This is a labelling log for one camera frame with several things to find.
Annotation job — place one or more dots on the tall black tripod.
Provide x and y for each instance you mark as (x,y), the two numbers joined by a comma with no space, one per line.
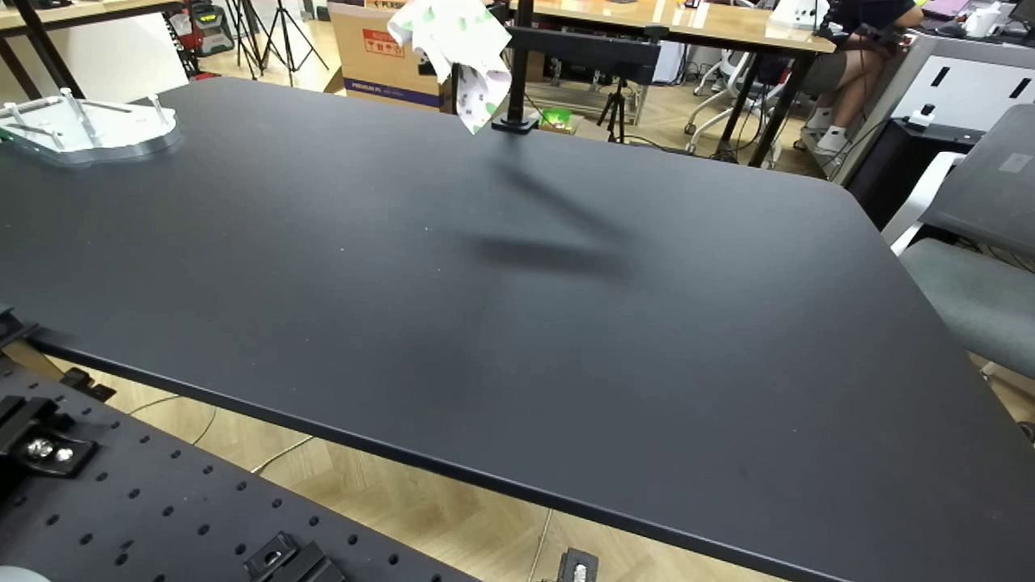
(283,33)

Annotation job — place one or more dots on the black rod stand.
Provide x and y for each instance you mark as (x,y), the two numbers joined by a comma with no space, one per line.
(520,81)

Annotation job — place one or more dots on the wooden desk with black leg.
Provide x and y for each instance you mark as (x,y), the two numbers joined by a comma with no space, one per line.
(64,15)

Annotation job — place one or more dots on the cardboard box with red print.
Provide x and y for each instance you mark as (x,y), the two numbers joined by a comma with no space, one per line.
(361,67)

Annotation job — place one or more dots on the grey office chair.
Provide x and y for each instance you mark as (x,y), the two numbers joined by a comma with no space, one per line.
(980,292)

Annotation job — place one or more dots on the white printed cloth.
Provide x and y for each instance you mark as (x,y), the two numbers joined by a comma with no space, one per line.
(455,33)

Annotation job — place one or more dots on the black slotted bracket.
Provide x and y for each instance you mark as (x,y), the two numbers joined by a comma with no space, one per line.
(286,561)

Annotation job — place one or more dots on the small black tripod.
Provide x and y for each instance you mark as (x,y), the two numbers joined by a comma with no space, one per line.
(615,108)

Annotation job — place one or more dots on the black perforated breadboard table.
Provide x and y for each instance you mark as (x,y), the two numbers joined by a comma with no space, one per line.
(163,506)

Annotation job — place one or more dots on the black desk panel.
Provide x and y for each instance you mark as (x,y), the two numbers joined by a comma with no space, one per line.
(600,53)

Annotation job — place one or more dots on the green item on floor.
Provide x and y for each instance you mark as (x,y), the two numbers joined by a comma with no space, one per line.
(558,116)

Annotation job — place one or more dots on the white board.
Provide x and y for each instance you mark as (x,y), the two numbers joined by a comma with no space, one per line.
(116,59)

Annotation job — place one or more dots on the long wooden desk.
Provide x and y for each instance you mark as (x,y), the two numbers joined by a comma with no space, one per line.
(732,22)

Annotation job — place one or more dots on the person in black shirt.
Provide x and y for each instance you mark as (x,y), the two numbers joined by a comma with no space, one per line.
(858,81)

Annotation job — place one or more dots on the black bracket with bolts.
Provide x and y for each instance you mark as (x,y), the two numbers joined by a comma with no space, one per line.
(42,449)

